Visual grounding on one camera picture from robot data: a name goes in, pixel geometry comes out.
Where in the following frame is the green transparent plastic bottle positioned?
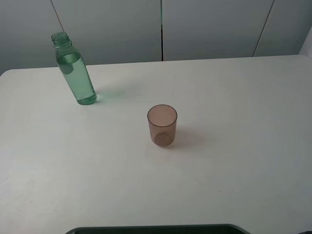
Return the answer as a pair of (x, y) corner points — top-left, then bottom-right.
(51, 32), (97, 105)

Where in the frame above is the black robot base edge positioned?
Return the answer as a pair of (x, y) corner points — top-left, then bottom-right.
(68, 224), (247, 234)

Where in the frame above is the pink translucent plastic cup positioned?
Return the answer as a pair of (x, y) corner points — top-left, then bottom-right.
(147, 104), (177, 147)

